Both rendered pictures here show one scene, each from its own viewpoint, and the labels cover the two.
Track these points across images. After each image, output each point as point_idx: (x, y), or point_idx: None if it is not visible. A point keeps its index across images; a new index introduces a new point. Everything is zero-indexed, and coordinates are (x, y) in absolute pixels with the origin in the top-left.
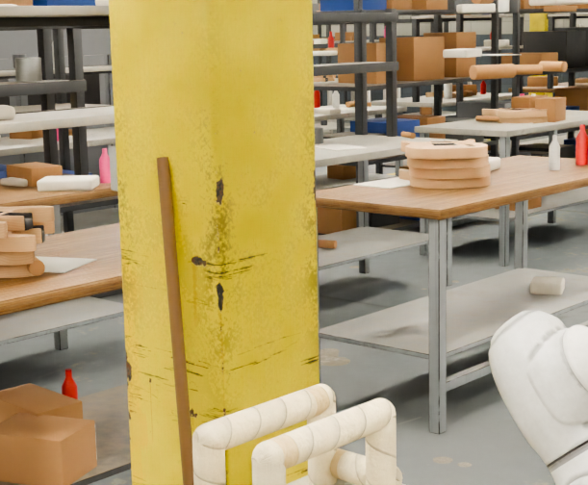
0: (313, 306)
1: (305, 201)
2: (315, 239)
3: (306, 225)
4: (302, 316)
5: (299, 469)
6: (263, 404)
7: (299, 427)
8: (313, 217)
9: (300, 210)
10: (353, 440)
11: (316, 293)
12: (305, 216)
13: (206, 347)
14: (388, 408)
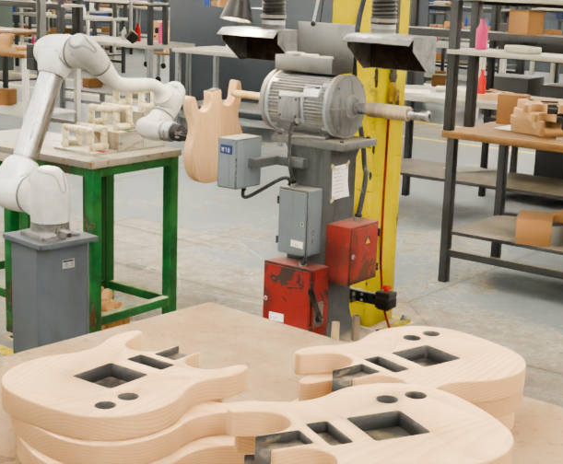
0: (369, 124)
1: (369, 81)
2: (373, 98)
3: (369, 90)
4: (364, 126)
5: (358, 188)
6: None
7: None
8: (372, 88)
9: (367, 84)
10: (131, 92)
11: (372, 120)
12: (369, 87)
13: None
14: None
